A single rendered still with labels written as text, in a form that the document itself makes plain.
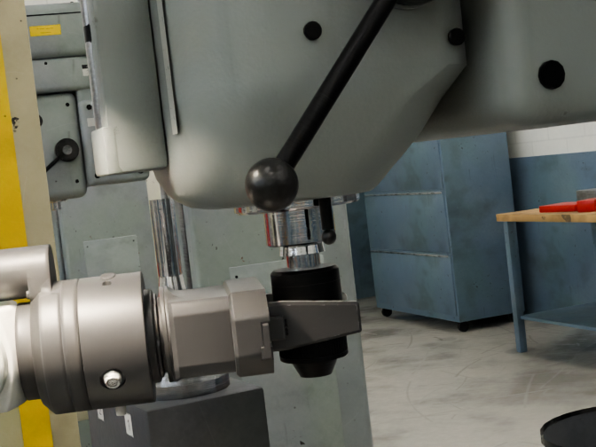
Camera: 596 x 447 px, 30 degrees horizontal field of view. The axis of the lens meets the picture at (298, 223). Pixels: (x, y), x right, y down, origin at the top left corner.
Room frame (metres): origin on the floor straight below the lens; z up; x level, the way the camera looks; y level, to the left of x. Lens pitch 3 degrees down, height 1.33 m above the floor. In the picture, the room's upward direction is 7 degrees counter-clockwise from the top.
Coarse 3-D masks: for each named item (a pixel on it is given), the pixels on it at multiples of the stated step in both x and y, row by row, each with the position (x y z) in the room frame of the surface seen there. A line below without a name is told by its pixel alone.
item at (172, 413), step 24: (168, 384) 1.06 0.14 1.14; (192, 384) 1.05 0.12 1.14; (216, 384) 1.06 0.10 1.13; (240, 384) 1.09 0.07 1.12; (144, 408) 1.03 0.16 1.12; (168, 408) 1.02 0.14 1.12; (192, 408) 1.03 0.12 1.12; (216, 408) 1.04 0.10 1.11; (240, 408) 1.05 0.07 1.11; (264, 408) 1.06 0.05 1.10; (96, 432) 1.18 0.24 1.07; (120, 432) 1.10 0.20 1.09; (144, 432) 1.02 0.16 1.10; (168, 432) 1.02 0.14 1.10; (192, 432) 1.03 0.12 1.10; (216, 432) 1.04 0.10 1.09; (240, 432) 1.05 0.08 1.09; (264, 432) 1.06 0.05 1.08
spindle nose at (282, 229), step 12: (264, 216) 0.75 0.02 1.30; (276, 216) 0.74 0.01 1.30; (288, 216) 0.73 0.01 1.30; (300, 216) 0.73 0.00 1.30; (312, 216) 0.73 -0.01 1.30; (264, 228) 0.75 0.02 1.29; (276, 228) 0.74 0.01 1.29; (288, 228) 0.73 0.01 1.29; (300, 228) 0.73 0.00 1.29; (312, 228) 0.73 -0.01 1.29; (276, 240) 0.74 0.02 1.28; (288, 240) 0.73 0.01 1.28; (300, 240) 0.73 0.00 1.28; (312, 240) 0.73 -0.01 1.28
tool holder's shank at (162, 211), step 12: (156, 204) 1.08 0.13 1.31; (168, 204) 1.08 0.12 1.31; (156, 216) 1.08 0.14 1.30; (168, 216) 1.08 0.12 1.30; (156, 228) 1.08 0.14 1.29; (168, 228) 1.08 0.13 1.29; (156, 240) 1.08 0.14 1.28; (168, 240) 1.08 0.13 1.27; (156, 252) 1.08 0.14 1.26; (168, 252) 1.08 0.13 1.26; (168, 264) 1.08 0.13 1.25; (180, 264) 1.09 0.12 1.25; (168, 276) 1.08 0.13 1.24; (180, 276) 1.08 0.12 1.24; (180, 288) 1.08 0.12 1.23
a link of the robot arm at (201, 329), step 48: (96, 288) 0.72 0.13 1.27; (144, 288) 0.76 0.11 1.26; (192, 288) 0.78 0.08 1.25; (240, 288) 0.72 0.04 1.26; (96, 336) 0.70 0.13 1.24; (144, 336) 0.70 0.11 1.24; (192, 336) 0.70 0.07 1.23; (240, 336) 0.69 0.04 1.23; (96, 384) 0.70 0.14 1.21; (144, 384) 0.71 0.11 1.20
